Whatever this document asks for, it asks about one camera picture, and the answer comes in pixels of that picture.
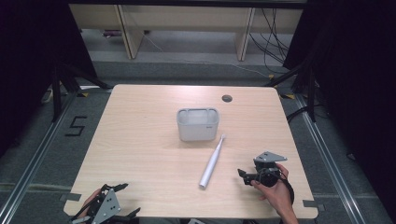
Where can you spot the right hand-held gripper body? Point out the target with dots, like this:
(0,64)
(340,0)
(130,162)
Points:
(269,157)

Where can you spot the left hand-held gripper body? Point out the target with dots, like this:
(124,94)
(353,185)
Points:
(106,205)

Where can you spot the white electric toothbrush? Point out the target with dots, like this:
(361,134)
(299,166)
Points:
(212,161)

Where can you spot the grey toothbrush holder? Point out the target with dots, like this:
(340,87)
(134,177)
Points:
(197,129)

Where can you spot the person's left hand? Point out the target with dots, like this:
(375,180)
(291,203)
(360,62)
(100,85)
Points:
(88,200)

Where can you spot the person's right hand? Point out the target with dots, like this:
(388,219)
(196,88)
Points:
(280,196)

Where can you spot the grey tape piece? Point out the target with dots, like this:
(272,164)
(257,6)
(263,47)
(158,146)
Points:
(313,204)
(71,197)

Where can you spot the yellow tape piece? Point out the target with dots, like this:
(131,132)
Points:
(289,96)
(83,94)

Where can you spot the round grey table grommet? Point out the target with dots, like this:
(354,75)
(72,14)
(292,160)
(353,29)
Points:
(227,98)

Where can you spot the black metal stand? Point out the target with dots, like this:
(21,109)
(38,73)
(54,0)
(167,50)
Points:
(56,93)
(311,93)

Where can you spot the black curtain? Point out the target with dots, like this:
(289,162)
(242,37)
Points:
(31,62)
(358,77)

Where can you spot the small dark box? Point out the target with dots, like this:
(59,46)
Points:
(111,33)

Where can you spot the aluminium floor rail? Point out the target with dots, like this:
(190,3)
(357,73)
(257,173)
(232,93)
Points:
(34,165)
(330,165)

